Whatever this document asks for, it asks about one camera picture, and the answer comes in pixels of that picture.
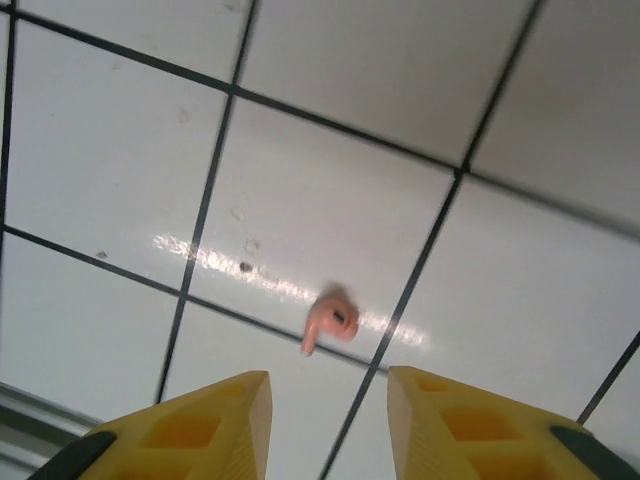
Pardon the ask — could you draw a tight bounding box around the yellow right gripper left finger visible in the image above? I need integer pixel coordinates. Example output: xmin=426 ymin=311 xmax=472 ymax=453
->
xmin=34 ymin=369 xmax=274 ymax=480

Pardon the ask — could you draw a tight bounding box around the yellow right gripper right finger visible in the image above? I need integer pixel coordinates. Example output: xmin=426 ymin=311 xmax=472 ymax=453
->
xmin=387 ymin=364 xmax=640 ymax=480

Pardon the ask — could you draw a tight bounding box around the pink wireless earbud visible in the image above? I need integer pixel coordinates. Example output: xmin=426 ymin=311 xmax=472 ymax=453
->
xmin=298 ymin=282 xmax=360 ymax=359

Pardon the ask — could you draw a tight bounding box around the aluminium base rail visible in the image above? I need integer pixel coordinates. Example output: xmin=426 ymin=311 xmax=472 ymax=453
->
xmin=0 ymin=382 xmax=109 ymax=454

